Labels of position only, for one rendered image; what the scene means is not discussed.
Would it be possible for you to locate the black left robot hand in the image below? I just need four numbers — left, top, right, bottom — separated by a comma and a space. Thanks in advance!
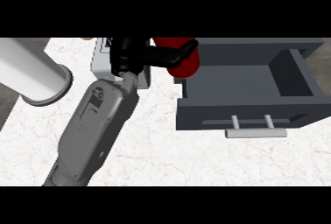
108, 37, 201, 78

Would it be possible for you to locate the red can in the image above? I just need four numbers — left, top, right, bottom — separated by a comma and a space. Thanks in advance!
151, 37, 203, 80

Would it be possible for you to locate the dark grey open drawer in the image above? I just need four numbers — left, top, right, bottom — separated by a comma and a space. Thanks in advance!
173, 37, 331, 102

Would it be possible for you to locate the dark grey drawer front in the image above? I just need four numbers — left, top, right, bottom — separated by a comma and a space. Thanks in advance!
175, 95, 331, 132

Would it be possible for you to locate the white cylinder with grey rim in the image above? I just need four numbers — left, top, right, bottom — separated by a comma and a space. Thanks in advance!
0, 37, 76, 108

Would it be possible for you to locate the pale grey drawer handle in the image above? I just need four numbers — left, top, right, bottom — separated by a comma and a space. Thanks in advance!
223, 114, 290, 139

